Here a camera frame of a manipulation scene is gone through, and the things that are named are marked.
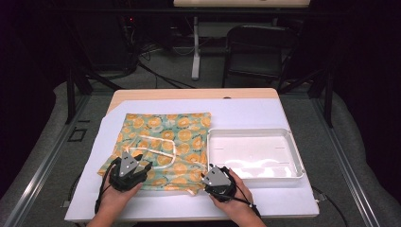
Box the black folding chair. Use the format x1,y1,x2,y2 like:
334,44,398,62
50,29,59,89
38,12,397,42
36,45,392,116
221,24,301,90

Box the aluminium floor rail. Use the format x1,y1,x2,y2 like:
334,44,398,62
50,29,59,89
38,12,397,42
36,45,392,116
2,94,93,227
310,94,381,227

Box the black metal stand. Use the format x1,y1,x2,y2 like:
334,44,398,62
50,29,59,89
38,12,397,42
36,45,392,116
278,61,336,129
63,15,125,125

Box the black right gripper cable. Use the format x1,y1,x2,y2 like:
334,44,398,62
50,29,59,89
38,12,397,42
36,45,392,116
231,176,262,219

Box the white plastic tray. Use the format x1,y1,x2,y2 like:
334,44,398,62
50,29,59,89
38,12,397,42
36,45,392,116
206,128,306,183

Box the person's right hand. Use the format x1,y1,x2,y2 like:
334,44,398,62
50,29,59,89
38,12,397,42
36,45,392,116
210,167,258,223

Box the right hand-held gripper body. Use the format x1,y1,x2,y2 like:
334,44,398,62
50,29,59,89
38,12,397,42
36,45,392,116
201,166,237,203

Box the white table leg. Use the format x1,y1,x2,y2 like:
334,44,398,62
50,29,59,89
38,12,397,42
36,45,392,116
191,15,201,81

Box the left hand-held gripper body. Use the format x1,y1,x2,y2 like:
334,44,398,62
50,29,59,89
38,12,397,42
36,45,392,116
109,151,152,193

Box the person's left hand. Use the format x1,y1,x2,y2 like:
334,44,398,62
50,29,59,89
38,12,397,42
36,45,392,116
97,176,144,219

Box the black floor cables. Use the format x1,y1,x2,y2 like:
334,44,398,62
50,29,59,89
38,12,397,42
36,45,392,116
137,42,197,90

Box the orange slice print cloth bag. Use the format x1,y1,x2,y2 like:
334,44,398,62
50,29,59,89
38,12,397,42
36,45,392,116
97,112,212,197

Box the black cable beside table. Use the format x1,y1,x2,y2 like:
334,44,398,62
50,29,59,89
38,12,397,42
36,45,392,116
311,184,350,227

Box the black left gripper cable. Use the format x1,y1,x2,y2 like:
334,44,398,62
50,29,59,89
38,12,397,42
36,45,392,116
94,162,113,216

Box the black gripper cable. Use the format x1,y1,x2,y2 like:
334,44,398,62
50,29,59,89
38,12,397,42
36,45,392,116
231,176,262,219
94,162,113,216

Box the black box with red light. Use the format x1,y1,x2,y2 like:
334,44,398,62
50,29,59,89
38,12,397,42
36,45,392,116
117,14,140,75

